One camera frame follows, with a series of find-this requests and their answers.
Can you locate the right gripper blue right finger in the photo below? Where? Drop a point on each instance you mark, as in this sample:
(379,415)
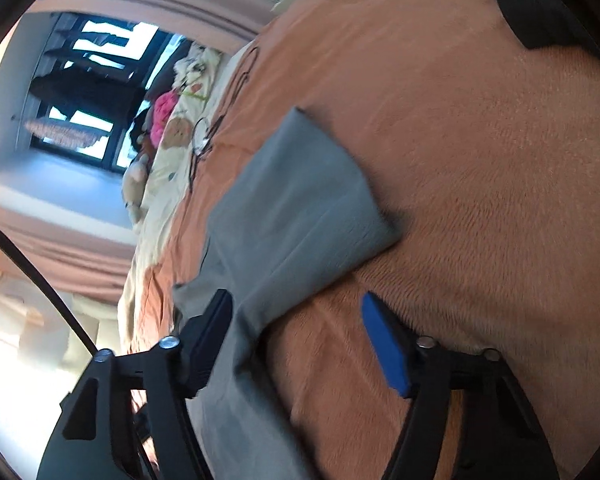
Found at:
(390,340)

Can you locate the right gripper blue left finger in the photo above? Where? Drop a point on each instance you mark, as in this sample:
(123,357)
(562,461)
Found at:
(202,337)

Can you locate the grey t-shirt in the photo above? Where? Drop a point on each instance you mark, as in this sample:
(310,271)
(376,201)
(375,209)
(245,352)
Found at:
(298,217)

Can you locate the cream bed sheet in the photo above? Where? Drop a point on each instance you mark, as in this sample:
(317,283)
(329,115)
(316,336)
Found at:
(153,231)

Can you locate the left pink curtain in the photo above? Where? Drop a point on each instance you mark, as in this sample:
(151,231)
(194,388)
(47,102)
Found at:
(70,260)

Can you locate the beige plush toy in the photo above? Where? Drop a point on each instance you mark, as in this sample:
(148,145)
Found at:
(133,187)

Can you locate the cream padded headboard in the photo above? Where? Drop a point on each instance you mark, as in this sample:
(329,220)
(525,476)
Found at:
(31,326)

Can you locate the orange bed blanket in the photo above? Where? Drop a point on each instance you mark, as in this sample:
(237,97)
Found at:
(487,153)

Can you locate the pink fluffy item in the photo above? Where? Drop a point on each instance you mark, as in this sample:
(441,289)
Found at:
(161,112)

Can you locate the hanging patterned garment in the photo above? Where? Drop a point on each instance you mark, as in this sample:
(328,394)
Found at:
(63,133)

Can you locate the hanging black coat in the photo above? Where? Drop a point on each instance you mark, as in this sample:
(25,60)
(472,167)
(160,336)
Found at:
(74,89)

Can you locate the bear print cream quilt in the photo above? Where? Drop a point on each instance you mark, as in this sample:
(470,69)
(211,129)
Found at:
(194,77)

